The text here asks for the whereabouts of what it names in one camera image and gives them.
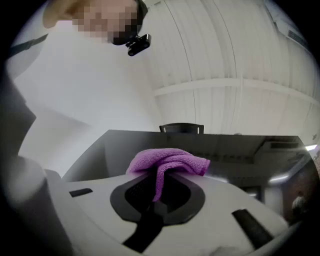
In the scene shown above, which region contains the black television stand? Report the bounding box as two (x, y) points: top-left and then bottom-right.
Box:
(159, 122), (205, 135)

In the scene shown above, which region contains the person's head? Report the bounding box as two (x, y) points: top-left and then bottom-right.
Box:
(42, 0), (148, 46)

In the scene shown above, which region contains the purple microfibre cloth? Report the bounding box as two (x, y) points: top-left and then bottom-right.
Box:
(126, 147), (211, 203)

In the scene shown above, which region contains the black shoulder strap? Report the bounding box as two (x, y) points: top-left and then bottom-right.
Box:
(7, 33), (49, 60)

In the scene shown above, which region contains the black head-worn camera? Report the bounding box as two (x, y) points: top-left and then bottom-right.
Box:
(124, 33), (152, 57)

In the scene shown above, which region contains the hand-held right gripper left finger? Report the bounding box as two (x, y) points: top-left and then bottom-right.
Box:
(44, 169), (157, 256)

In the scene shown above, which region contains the large black TV screen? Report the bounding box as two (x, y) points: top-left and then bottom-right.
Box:
(61, 129), (314, 204)

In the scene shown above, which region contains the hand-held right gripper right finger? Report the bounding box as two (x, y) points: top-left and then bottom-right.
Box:
(144, 172), (290, 256)

